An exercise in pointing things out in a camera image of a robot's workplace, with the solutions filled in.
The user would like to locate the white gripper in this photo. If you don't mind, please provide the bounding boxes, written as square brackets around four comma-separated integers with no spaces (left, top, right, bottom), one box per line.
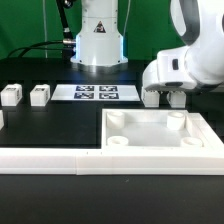
[142,47,197,91]

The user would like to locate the white square tabletop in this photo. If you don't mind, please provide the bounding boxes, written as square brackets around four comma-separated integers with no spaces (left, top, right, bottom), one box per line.
[101,109,208,148]

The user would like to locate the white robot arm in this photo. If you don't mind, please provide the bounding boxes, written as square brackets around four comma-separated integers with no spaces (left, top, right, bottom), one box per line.
[71,0,224,91]

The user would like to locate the white sheet with fiducial tags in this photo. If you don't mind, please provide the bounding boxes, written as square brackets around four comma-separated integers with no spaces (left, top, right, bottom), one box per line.
[52,84,140,101]

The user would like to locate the white part at left edge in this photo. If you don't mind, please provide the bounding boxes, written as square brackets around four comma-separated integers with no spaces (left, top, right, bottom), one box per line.
[0,110,4,130]

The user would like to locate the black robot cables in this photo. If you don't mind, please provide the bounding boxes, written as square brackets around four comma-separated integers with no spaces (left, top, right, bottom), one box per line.
[7,0,77,59]

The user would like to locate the white L-shaped fixture wall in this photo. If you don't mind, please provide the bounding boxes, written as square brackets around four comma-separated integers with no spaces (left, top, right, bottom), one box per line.
[0,113,224,175]

